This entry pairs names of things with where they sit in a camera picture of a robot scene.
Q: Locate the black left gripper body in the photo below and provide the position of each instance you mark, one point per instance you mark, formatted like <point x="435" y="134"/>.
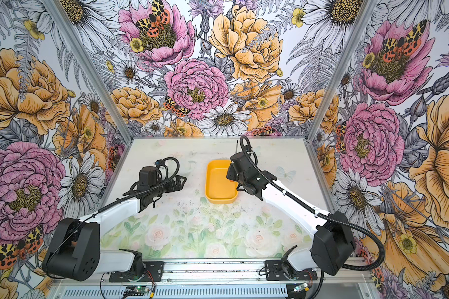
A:
<point x="169" y="187"/>

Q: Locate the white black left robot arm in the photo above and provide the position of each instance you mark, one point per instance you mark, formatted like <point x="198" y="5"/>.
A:
<point x="75" y="250"/>

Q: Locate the yellow plastic bin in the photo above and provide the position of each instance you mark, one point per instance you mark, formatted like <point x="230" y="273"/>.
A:
<point x="218" y="188"/>

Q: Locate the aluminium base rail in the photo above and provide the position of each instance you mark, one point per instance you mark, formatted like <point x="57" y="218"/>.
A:
<point x="219" y="279"/>

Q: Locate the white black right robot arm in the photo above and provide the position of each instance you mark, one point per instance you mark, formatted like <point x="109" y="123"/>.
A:
<point x="332" y="237"/>

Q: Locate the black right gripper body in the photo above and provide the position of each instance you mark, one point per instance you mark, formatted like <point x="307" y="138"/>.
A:
<point x="232" y="175"/>

